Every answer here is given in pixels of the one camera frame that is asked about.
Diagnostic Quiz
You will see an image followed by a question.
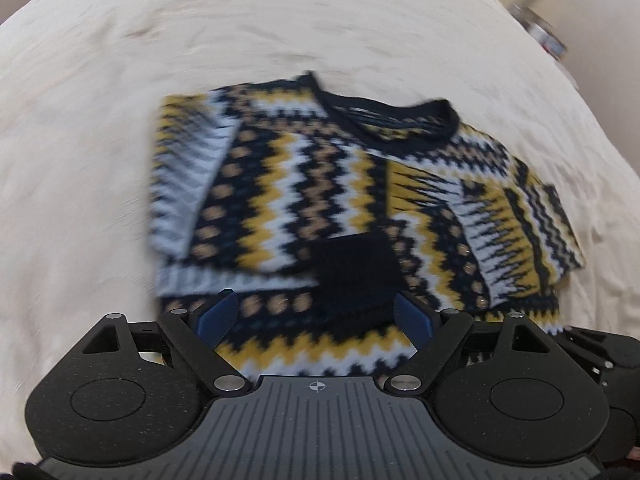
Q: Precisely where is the yellow navy white patterned sweater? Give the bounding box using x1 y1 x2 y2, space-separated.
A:
146 71 587 377

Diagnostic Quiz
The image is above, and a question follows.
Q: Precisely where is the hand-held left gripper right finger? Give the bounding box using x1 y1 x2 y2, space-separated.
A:
384 291 557 394

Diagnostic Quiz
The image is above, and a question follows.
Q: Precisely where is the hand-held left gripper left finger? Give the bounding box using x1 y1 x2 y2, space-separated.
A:
76 289 252 395

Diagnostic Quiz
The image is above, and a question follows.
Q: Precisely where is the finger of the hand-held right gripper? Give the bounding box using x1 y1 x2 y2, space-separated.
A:
563 326 640 377

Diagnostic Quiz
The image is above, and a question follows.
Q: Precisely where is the cream fuzzy blanket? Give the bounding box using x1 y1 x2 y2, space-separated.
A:
0 0 640 466

